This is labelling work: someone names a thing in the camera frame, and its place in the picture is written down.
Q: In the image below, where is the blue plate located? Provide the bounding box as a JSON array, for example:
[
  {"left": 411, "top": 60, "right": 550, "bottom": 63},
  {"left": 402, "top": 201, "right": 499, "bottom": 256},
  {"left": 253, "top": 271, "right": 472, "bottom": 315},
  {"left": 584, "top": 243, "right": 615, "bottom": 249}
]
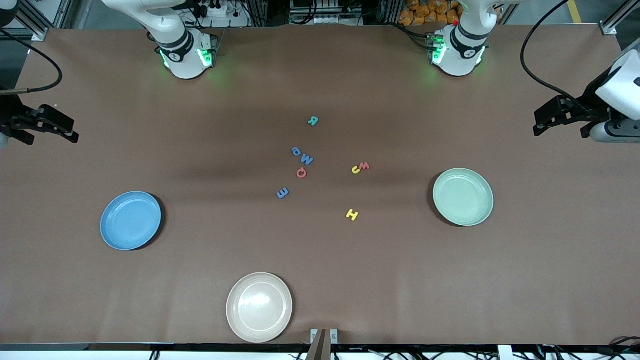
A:
[{"left": 100, "top": 191, "right": 163, "bottom": 251}]

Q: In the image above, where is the pale green plate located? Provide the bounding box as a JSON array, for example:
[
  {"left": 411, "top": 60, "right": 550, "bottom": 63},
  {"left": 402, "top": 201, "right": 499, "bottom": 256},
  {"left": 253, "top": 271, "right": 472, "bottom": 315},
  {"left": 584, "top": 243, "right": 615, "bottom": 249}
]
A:
[{"left": 432, "top": 168, "right": 495, "bottom": 227}]

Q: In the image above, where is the orange snack bag pile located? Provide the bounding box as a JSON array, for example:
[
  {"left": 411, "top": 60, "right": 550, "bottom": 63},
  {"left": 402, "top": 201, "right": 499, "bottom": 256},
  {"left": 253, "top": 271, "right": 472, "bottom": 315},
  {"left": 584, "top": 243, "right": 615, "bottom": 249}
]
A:
[{"left": 398, "top": 0, "right": 463, "bottom": 27}]

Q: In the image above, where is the white power strip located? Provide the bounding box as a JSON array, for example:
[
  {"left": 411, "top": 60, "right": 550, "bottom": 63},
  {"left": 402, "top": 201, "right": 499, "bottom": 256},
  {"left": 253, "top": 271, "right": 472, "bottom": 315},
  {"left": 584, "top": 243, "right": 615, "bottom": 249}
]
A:
[{"left": 192, "top": 0, "right": 252, "bottom": 29}]

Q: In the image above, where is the beige plate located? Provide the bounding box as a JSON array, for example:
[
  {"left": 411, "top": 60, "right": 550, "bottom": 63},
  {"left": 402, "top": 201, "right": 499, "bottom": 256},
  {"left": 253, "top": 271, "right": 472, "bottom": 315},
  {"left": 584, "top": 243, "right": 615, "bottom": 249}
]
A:
[{"left": 226, "top": 272, "right": 294, "bottom": 344}]

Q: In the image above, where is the brown table cover sheet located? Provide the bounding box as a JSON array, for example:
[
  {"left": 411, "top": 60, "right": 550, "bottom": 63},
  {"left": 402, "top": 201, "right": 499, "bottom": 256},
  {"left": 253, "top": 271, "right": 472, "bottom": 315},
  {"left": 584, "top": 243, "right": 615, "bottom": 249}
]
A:
[{"left": 0, "top": 24, "right": 640, "bottom": 347}]

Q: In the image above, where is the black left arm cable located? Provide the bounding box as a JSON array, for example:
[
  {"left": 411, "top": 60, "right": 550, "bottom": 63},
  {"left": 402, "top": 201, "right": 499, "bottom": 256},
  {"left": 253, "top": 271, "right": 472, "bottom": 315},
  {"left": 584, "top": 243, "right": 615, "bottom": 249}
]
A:
[{"left": 520, "top": 0, "right": 597, "bottom": 113}]

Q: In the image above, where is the aluminium frame post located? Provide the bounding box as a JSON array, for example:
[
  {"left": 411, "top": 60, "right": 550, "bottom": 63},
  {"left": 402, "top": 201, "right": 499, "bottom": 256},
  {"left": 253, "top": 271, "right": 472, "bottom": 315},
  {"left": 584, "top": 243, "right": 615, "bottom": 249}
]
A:
[
  {"left": 600, "top": 0, "right": 640, "bottom": 37},
  {"left": 10, "top": 0, "right": 73, "bottom": 42}
]

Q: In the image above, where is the cable bundle under table edge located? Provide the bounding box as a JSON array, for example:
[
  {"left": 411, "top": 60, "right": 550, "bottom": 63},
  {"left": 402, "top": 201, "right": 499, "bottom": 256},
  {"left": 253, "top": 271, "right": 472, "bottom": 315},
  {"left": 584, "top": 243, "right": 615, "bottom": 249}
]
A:
[{"left": 542, "top": 336, "right": 640, "bottom": 360}]

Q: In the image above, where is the metal mounting bracket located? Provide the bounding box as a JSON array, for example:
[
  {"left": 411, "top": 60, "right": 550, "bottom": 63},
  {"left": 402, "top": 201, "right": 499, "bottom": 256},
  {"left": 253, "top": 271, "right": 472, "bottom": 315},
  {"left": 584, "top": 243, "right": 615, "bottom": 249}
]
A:
[{"left": 310, "top": 328, "right": 339, "bottom": 346}]

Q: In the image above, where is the brown camera stand pole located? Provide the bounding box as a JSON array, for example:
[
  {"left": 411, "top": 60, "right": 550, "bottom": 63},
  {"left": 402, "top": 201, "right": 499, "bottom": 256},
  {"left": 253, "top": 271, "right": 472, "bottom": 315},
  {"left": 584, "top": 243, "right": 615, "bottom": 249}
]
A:
[{"left": 305, "top": 328, "right": 328, "bottom": 360}]

